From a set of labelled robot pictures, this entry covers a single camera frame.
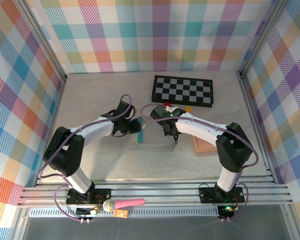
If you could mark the aluminium frame rail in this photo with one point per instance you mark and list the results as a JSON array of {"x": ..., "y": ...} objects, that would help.
[{"x": 160, "y": 192}]

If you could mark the black white checkerboard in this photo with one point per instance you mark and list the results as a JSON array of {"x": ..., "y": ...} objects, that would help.
[{"x": 182, "y": 91}]

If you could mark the red toy brick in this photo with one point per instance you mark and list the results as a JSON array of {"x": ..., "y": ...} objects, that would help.
[{"x": 167, "y": 103}]

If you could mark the pink paper box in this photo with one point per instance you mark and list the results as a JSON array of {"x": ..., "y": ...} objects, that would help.
[{"x": 202, "y": 147}]

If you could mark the aluminium corner post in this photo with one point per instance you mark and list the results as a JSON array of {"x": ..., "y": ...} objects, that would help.
[
  {"x": 262, "y": 37},
  {"x": 43, "y": 42}
]

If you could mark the aluminium side rail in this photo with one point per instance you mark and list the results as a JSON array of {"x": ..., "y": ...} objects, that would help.
[
  {"x": 255, "y": 125},
  {"x": 54, "y": 112}
]

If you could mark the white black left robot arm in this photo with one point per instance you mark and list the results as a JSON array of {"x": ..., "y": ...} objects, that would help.
[{"x": 65, "y": 155}]

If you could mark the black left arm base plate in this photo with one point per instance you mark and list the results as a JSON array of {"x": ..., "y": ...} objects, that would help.
[{"x": 103, "y": 195}]

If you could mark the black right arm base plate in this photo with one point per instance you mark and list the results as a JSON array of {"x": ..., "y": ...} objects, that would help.
[{"x": 207, "y": 195}]

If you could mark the yellow toy brick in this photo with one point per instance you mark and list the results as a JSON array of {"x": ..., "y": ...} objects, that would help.
[{"x": 188, "y": 109}]

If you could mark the black electronics box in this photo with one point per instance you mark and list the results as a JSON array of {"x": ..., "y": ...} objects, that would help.
[
  {"x": 226, "y": 212},
  {"x": 83, "y": 212}
]

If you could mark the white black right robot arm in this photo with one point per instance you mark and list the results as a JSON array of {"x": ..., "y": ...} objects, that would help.
[{"x": 232, "y": 152}]

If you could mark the blue paper box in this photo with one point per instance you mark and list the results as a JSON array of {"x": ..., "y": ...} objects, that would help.
[{"x": 141, "y": 132}]

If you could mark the small orange circuit board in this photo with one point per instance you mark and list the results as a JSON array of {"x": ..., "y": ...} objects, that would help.
[{"x": 121, "y": 213}]

